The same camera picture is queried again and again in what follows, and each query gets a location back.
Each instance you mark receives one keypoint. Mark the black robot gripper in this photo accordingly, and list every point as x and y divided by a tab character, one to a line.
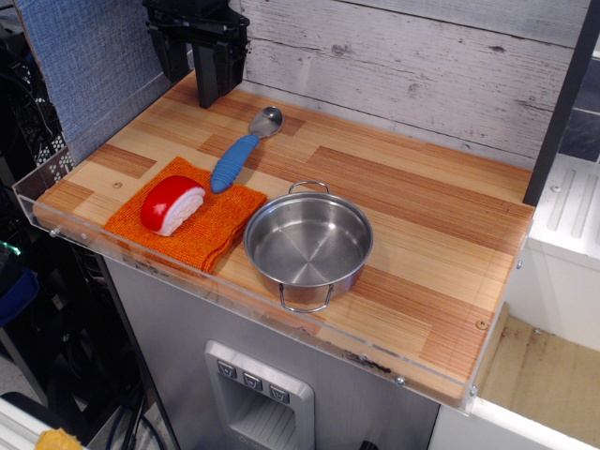
174	24

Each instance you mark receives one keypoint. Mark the red and white toy sushi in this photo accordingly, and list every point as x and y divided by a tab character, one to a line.
170	203

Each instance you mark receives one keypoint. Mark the stainless steel pot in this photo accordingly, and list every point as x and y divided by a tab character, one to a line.
308	246

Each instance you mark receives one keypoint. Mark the blue fabric side panel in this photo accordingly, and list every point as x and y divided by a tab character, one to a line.
99	65

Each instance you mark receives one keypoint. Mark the orange woven cloth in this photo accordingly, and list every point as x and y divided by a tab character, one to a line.
207	235

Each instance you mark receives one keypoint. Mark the clear acrylic table guard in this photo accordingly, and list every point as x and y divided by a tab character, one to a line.
445	241

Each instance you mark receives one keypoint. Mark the silver toy dispenser panel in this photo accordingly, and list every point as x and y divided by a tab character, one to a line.
260	406

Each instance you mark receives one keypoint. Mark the white ribbed sink unit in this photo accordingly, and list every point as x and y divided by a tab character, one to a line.
555	284

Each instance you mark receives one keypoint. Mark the dark grey left post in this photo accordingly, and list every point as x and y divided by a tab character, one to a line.
207	71

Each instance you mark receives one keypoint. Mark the dark grey post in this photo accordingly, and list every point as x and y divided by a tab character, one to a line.
207	71
574	77

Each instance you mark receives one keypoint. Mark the blue handled metal spoon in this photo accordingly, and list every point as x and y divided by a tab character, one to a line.
266	123

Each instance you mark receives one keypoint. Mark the dark grey right post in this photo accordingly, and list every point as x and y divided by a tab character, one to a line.
574	77

